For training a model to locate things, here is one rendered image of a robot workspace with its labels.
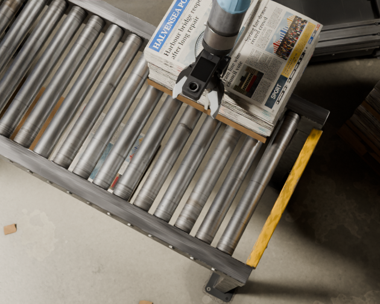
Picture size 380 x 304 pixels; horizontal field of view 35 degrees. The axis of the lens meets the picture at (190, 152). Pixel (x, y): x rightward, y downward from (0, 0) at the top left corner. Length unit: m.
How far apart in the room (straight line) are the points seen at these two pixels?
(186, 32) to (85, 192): 0.52
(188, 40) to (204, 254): 0.57
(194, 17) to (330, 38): 1.03
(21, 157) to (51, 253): 0.83
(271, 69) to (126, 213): 0.55
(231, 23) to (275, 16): 0.30
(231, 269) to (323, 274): 0.91
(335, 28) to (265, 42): 1.00
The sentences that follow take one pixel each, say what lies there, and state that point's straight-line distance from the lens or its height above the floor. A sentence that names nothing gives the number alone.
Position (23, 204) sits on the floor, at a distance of 2.55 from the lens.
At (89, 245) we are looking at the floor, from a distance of 2.47.
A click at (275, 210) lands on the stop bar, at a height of 0.82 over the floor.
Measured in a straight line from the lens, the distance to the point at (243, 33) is 1.57.
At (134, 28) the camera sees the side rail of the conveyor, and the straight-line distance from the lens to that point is 1.82.
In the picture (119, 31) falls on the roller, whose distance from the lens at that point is 1.83.
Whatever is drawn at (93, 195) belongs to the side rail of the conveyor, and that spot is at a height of 0.80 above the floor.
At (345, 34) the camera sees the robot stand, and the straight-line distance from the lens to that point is 2.53.
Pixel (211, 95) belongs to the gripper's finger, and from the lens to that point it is 1.45.
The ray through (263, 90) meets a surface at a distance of 1.50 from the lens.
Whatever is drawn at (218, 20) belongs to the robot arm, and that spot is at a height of 1.25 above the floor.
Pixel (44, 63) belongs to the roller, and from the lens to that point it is 1.82.
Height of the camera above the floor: 2.42
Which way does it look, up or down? 75 degrees down
